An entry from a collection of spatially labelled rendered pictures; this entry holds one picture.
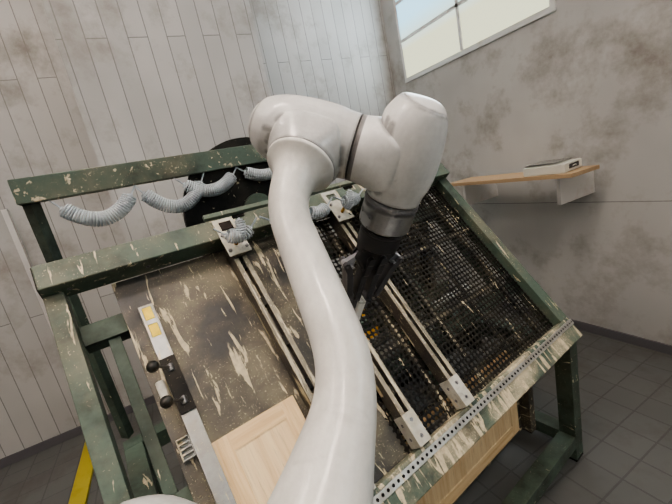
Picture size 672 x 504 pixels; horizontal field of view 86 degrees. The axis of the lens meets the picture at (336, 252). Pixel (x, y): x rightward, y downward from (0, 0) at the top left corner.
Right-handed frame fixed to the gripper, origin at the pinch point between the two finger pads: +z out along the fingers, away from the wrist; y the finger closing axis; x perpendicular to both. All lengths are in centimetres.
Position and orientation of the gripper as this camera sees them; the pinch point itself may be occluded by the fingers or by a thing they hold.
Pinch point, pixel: (355, 308)
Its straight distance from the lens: 74.4
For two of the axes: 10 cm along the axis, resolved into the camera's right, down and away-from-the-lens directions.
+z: -2.0, 8.0, 5.7
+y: -9.0, 0.8, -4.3
